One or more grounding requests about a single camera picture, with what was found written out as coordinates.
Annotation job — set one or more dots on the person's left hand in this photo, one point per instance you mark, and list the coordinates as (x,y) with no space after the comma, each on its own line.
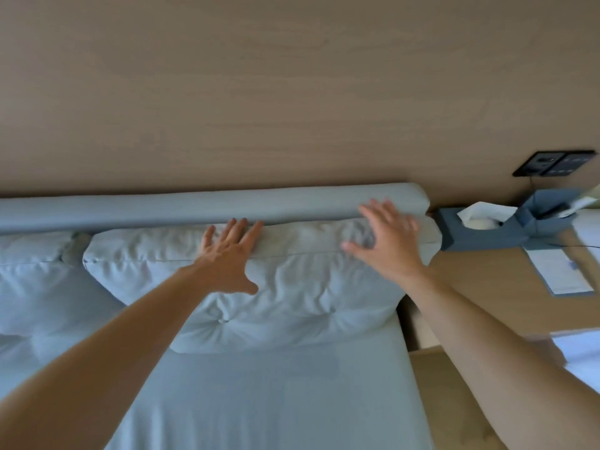
(229,260)

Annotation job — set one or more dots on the person's right hand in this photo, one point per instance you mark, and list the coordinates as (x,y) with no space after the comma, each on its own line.
(393,250)

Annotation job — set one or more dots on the person's left thumb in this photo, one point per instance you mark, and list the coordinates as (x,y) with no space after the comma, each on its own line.
(247,285)

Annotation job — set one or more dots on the person's left little finger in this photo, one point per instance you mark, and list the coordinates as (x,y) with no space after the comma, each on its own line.
(208,238)

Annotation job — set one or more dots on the person's left middle finger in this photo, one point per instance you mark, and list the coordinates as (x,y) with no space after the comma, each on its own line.
(240,231)

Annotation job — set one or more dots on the person's right thumb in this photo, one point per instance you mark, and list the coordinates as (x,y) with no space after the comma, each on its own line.
(356,250)

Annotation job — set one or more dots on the large white buttoned pillow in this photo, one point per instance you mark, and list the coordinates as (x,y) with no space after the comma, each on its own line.
(304,295)

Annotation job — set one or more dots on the person's left forearm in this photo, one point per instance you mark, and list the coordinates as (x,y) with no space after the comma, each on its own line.
(108,356)

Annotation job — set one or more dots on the person's right forearm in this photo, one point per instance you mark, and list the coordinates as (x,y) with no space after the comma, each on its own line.
(492,356)

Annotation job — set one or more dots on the blue-grey padded headboard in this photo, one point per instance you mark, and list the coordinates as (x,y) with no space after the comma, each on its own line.
(187,206)

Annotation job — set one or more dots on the blue-grey tissue box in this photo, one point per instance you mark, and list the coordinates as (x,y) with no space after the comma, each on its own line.
(454,238)

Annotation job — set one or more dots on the bed with white sheet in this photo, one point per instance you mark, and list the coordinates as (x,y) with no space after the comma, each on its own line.
(281,398)

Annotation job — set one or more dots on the white tissue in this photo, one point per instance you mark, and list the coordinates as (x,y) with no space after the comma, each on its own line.
(480,215)

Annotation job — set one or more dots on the wooden nightstand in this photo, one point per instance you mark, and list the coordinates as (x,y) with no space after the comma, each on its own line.
(487,281)

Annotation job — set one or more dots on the blue-grey folded holder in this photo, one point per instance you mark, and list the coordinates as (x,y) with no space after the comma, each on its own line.
(539,220)

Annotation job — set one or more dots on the white notepad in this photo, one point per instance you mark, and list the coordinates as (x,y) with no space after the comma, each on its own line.
(560,271)

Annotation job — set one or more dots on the white paper slip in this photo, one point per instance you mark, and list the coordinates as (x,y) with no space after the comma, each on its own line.
(586,201)

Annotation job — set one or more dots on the black wall switch panel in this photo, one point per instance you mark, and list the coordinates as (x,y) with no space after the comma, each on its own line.
(555,163)

